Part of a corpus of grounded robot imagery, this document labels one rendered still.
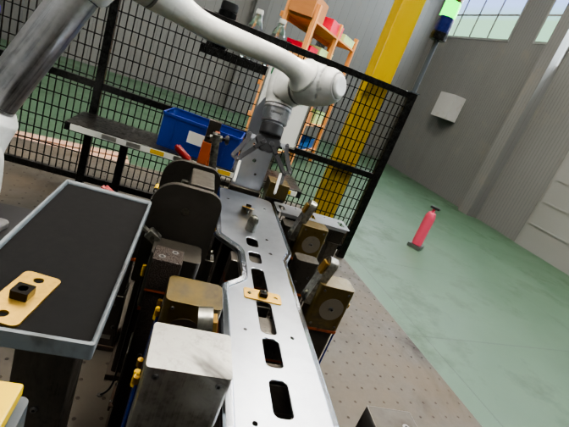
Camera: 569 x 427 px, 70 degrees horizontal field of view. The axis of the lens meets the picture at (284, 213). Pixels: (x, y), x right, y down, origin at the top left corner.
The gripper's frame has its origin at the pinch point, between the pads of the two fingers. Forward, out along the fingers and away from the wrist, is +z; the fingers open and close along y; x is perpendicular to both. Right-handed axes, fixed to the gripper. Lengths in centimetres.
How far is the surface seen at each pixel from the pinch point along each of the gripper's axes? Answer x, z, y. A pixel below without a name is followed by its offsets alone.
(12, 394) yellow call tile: -98, 27, -15
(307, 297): -37.8, 23.9, 18.5
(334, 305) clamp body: -38, 24, 25
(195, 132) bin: 25.0, -13.7, -26.7
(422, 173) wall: 897, -213, 425
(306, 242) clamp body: -4.9, 13.0, 20.6
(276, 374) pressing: -64, 33, 11
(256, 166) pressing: 21.6, -8.0, -1.0
